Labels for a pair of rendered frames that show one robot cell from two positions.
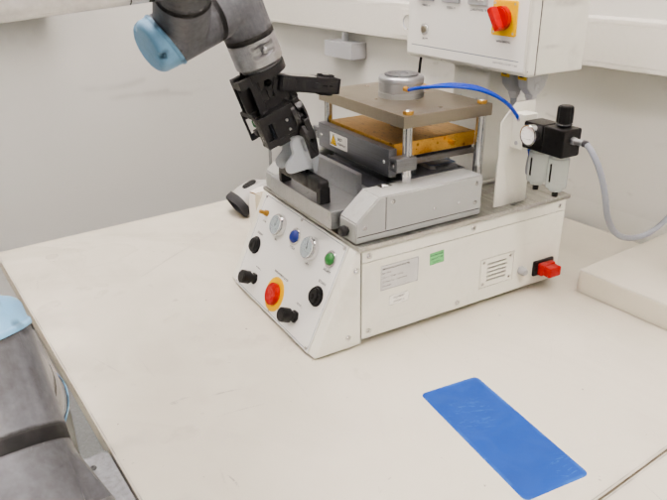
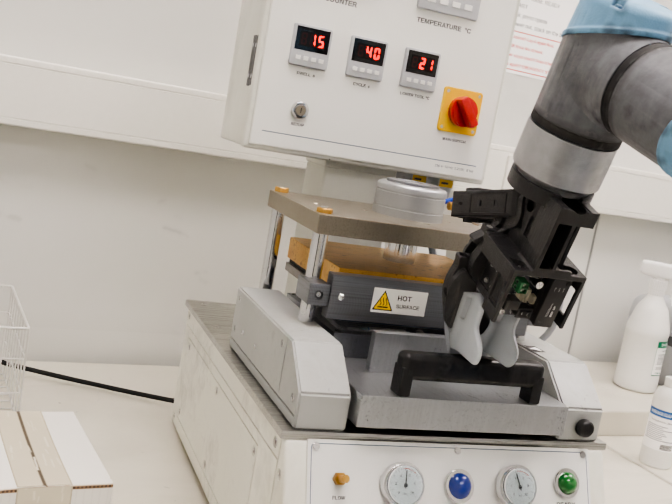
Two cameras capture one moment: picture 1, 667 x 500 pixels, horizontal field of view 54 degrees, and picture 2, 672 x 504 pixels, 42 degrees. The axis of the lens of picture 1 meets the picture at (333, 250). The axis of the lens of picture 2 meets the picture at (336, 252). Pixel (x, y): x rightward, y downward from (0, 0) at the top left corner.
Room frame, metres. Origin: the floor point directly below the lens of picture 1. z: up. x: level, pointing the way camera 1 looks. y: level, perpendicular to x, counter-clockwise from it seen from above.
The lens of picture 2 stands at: (1.09, 0.86, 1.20)
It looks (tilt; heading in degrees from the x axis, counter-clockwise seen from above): 8 degrees down; 278
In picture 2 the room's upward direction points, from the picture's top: 10 degrees clockwise
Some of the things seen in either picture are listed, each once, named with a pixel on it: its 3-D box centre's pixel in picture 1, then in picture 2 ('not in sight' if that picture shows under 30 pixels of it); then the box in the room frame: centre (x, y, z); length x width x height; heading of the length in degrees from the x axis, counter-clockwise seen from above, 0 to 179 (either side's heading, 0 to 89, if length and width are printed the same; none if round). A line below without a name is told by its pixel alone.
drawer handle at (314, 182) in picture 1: (303, 180); (470, 377); (1.06, 0.05, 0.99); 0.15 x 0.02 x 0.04; 30
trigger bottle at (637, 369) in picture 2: not in sight; (650, 326); (0.72, -0.89, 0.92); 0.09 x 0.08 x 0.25; 169
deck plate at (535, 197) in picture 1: (412, 190); (366, 363); (1.18, -0.15, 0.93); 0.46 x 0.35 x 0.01; 120
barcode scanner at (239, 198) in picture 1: (266, 192); not in sight; (1.57, 0.17, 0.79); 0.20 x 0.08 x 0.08; 125
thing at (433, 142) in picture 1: (402, 121); (406, 255); (1.15, -0.12, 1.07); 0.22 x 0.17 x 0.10; 30
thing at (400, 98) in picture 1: (421, 110); (406, 235); (1.16, -0.16, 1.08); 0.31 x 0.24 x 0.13; 30
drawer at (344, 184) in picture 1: (371, 177); (405, 351); (1.13, -0.07, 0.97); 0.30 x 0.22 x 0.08; 120
